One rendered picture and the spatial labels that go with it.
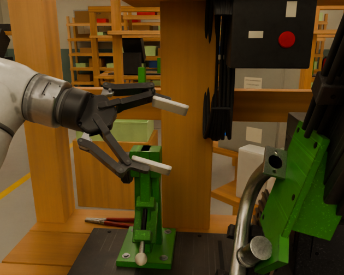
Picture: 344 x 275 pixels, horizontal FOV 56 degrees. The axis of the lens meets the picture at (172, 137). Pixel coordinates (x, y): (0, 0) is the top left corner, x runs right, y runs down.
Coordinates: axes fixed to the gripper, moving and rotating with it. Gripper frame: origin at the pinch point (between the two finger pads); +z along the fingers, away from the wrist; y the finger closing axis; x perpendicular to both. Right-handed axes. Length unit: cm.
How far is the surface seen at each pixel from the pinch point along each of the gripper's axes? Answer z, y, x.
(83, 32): -371, 668, 752
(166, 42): -8.1, 29.5, 8.3
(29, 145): -38, 3, 35
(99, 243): -10.6, -16.7, 37.2
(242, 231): 18.4, -10.2, 10.3
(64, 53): -423, 612, 813
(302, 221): 23.5, -9.8, -3.8
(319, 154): 21.1, -2.5, -12.8
